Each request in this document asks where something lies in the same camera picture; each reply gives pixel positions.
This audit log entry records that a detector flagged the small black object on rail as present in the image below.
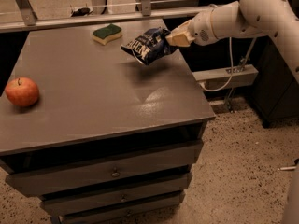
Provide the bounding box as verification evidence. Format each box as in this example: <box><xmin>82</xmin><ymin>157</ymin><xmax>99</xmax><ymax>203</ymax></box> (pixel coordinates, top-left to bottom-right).
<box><xmin>71</xmin><ymin>7</ymin><xmax>92</xmax><ymax>17</ymax></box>

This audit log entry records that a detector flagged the middle grey drawer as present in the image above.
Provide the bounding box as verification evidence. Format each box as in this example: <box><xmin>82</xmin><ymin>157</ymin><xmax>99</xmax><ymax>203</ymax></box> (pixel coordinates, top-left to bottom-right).
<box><xmin>41</xmin><ymin>169</ymin><xmax>192</xmax><ymax>216</ymax></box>

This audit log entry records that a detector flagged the grey metal rail frame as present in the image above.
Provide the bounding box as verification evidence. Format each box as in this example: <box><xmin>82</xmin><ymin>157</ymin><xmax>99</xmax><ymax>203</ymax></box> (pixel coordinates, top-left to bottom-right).
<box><xmin>0</xmin><ymin>0</ymin><xmax>244</xmax><ymax>34</ymax></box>

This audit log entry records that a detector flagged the blue chip bag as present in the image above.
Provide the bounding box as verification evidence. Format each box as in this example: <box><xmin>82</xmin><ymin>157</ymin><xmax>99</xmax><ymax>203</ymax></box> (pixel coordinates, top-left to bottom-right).
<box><xmin>121</xmin><ymin>27</ymin><xmax>178</xmax><ymax>65</ymax></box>

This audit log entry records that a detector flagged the grey drawer cabinet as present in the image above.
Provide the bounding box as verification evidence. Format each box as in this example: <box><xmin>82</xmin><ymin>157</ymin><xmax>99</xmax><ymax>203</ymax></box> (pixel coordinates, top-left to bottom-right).
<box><xmin>0</xmin><ymin>18</ymin><xmax>217</xmax><ymax>224</ymax></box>

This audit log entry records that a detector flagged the green yellow sponge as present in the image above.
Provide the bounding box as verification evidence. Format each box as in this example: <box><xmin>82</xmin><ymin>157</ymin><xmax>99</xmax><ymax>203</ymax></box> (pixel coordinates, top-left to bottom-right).
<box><xmin>92</xmin><ymin>24</ymin><xmax>122</xmax><ymax>45</ymax></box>

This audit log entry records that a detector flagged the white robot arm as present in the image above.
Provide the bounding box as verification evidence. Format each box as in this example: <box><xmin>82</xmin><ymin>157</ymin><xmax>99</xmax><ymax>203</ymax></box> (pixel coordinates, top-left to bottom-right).
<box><xmin>172</xmin><ymin>0</ymin><xmax>299</xmax><ymax>224</ymax></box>

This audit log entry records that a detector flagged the bottom grey drawer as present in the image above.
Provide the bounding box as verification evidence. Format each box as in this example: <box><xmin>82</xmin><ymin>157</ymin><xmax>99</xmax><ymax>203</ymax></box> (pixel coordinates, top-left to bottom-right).
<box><xmin>62</xmin><ymin>191</ymin><xmax>185</xmax><ymax>224</ymax></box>

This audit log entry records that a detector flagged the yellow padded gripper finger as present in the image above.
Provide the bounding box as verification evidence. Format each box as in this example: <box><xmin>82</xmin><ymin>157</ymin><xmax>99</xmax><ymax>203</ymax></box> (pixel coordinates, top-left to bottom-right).
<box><xmin>165</xmin><ymin>20</ymin><xmax>195</xmax><ymax>47</ymax></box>

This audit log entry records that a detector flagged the white stick on floor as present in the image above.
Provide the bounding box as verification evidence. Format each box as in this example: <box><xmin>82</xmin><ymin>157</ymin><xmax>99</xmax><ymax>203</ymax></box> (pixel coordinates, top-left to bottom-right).
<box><xmin>278</xmin><ymin>165</ymin><xmax>296</xmax><ymax>171</ymax></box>

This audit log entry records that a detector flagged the white cable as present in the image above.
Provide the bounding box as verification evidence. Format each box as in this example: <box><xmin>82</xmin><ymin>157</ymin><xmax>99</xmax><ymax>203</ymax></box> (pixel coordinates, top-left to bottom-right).
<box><xmin>199</xmin><ymin>36</ymin><xmax>235</xmax><ymax>93</ymax></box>

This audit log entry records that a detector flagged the grey drawer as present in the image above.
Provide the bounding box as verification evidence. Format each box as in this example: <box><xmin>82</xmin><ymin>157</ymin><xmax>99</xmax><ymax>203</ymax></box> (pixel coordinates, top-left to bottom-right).
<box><xmin>62</xmin><ymin>191</ymin><xmax>185</xmax><ymax>224</ymax></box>
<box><xmin>41</xmin><ymin>169</ymin><xmax>192</xmax><ymax>216</ymax></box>
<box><xmin>6</xmin><ymin>140</ymin><xmax>203</xmax><ymax>197</ymax></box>

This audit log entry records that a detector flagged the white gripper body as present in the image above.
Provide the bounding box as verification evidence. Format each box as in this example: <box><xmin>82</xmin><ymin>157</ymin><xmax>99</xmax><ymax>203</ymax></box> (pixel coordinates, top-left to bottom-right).
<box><xmin>189</xmin><ymin>9</ymin><xmax>218</xmax><ymax>46</ymax></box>

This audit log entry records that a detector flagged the red apple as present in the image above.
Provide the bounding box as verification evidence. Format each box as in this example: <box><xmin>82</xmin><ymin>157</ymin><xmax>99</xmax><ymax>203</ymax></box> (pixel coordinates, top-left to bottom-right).
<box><xmin>5</xmin><ymin>77</ymin><xmax>39</xmax><ymax>107</ymax></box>

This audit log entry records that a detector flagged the top grey drawer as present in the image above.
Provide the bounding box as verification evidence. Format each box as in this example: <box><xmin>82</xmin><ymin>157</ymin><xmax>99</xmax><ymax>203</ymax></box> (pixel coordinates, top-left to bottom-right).
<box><xmin>6</xmin><ymin>140</ymin><xmax>203</xmax><ymax>197</ymax></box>

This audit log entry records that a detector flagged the grey floor beam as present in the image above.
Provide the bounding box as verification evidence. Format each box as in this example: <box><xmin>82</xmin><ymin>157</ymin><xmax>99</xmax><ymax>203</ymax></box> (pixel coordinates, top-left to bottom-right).
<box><xmin>192</xmin><ymin>64</ymin><xmax>258</xmax><ymax>91</ymax></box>

